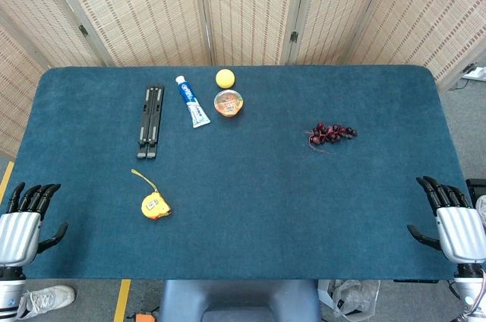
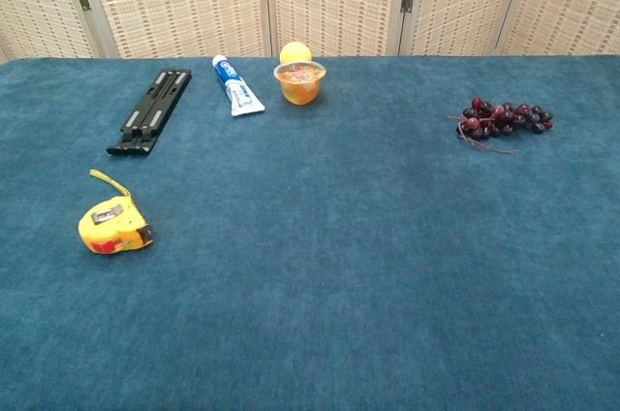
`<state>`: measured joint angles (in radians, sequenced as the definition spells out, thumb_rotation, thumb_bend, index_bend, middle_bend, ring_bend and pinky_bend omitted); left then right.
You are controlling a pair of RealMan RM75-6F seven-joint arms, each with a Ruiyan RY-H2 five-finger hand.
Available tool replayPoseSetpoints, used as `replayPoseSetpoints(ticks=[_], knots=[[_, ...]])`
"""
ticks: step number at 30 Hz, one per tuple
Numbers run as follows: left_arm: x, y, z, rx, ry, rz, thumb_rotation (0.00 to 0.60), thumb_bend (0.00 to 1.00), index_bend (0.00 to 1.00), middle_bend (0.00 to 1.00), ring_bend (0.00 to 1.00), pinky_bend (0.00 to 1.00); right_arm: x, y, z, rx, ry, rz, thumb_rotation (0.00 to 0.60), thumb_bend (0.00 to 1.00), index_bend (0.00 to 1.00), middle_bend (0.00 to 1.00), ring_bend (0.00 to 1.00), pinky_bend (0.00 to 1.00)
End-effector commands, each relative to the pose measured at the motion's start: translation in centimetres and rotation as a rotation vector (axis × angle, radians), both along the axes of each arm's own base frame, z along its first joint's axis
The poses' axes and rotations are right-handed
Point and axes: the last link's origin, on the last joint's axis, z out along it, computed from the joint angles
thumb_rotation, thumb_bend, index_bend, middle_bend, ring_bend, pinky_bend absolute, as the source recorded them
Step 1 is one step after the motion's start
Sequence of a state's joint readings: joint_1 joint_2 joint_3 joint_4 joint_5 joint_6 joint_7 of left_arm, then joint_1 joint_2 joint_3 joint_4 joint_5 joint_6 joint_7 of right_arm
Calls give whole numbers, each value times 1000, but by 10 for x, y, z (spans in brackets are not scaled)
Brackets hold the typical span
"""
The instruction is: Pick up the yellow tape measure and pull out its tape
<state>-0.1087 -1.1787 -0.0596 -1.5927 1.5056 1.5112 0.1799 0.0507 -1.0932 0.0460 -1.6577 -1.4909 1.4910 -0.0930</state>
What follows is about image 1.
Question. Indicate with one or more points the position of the yellow ball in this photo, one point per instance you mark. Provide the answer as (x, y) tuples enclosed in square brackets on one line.
[(225, 77)]

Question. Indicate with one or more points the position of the dark red grape bunch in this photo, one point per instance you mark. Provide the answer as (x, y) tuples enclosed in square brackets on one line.
[(332, 133)]

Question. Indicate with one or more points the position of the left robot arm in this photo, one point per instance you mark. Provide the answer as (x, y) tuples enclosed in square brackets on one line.
[(8, 293)]

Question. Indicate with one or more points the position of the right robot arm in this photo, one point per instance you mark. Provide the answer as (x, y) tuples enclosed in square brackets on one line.
[(471, 288)]

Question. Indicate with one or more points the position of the white sneaker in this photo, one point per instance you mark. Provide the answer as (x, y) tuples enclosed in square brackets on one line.
[(45, 299)]

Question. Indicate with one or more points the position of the blue white toothpaste tube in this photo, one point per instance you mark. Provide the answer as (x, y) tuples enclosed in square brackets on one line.
[(191, 101)]

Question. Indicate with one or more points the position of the yellow tape measure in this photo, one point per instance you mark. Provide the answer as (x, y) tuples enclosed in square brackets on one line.
[(153, 205)]

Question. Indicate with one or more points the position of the woven folding screen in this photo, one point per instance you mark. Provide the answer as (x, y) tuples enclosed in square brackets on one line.
[(235, 7)]

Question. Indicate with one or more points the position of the clear plastic bag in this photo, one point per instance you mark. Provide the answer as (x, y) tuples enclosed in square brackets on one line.
[(349, 295)]

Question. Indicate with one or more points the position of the white power strip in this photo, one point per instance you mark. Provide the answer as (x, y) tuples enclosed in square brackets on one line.
[(475, 72)]

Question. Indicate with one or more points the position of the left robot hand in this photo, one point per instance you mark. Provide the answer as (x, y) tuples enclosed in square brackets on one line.
[(19, 232)]

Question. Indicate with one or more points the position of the blue table cloth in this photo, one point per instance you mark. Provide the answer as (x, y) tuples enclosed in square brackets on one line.
[(243, 193)]

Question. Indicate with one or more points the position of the black box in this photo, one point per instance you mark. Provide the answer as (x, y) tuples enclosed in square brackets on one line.
[(474, 190)]

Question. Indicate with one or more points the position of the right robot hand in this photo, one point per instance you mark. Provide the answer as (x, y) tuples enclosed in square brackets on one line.
[(459, 231)]

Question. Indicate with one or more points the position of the orange fruit jelly cup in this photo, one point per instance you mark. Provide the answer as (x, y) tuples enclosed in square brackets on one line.
[(228, 103)]

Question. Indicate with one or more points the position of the orange device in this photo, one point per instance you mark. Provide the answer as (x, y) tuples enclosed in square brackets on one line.
[(143, 317)]

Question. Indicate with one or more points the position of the black folding stand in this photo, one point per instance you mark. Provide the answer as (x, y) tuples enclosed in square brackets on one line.
[(151, 121)]

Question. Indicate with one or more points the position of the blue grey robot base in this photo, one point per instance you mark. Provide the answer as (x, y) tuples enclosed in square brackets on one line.
[(239, 301)]

